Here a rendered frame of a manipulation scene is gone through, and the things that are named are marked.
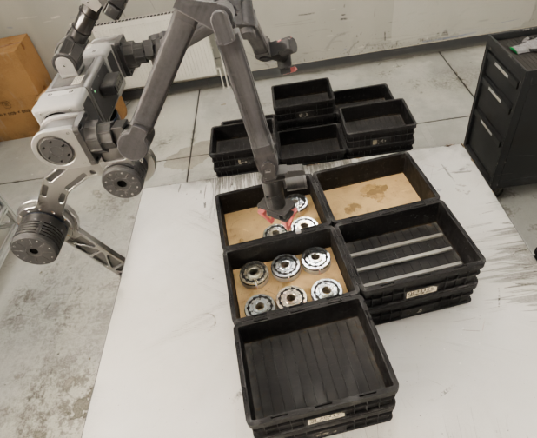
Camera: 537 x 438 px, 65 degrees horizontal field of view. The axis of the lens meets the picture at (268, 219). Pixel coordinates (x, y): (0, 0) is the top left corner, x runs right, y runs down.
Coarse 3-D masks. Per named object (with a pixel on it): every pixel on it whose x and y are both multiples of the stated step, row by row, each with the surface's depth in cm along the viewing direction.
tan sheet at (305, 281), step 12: (336, 264) 148; (300, 276) 147; (312, 276) 146; (324, 276) 145; (336, 276) 144; (240, 288) 147; (264, 288) 145; (276, 288) 145; (240, 300) 143; (240, 312) 140
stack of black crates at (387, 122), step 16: (352, 112) 262; (368, 112) 263; (384, 112) 263; (400, 112) 264; (352, 128) 261; (368, 128) 259; (384, 128) 239; (400, 128) 238; (352, 144) 246; (368, 144) 247; (384, 144) 246; (400, 144) 246
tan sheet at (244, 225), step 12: (312, 204) 171; (228, 216) 173; (240, 216) 172; (252, 216) 171; (300, 216) 167; (312, 216) 166; (228, 228) 168; (240, 228) 167; (252, 228) 166; (264, 228) 165; (240, 240) 163
